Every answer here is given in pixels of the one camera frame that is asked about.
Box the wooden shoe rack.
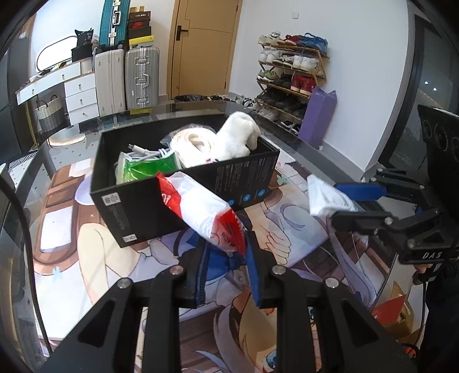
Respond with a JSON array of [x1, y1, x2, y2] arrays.
[[251, 32, 328, 135]]

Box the silver aluminium suitcase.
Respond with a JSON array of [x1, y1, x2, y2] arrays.
[[125, 46, 160, 110]]

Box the operator right hand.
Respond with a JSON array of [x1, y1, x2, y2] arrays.
[[412, 264, 435, 285]]

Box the purple shopping bag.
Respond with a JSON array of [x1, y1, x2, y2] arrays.
[[298, 86, 337, 148]]

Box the black cardboard box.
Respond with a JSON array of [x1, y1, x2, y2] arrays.
[[90, 114, 279, 251]]

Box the striped woven basket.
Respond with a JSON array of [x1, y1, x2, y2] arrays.
[[35, 95, 66, 134]]

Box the white hard suitcase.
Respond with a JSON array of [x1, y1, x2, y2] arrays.
[[94, 49, 126, 116]]

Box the white charging cable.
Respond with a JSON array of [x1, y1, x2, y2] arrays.
[[114, 143, 173, 180]]

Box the stacked shoe boxes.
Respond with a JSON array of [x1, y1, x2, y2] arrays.
[[128, 5, 155, 49]]

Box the wooden door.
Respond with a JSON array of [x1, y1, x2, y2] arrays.
[[166, 1, 242, 99]]

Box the red white snack packet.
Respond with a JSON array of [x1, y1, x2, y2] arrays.
[[156, 172, 246, 255]]

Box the anime print table mat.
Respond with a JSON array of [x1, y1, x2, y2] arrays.
[[32, 157, 399, 373]]

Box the white drawer cabinet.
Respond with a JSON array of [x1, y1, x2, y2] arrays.
[[15, 57, 100, 125]]

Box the green white medicine bag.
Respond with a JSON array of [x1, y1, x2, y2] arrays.
[[114, 150, 181, 185]]

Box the teal suitcase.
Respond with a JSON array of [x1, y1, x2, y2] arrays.
[[99, 0, 131, 49]]

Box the black cat bag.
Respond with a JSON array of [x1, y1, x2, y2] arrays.
[[71, 29, 93, 62]]

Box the white plush toy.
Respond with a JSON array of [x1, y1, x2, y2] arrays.
[[211, 111, 260, 161]]

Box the bagged cream cable coil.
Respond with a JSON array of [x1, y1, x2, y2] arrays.
[[159, 123, 230, 170]]

